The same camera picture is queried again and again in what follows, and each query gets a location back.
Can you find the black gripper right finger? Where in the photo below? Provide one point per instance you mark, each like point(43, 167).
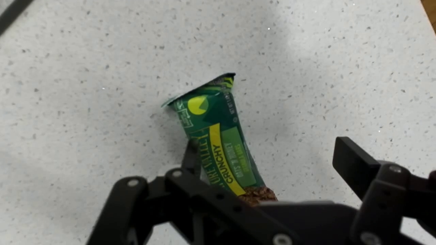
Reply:
point(386, 195)

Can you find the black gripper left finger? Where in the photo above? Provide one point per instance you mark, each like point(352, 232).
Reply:
point(182, 213)

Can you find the green granola bar packet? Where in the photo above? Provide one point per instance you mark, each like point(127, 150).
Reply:
point(218, 137)

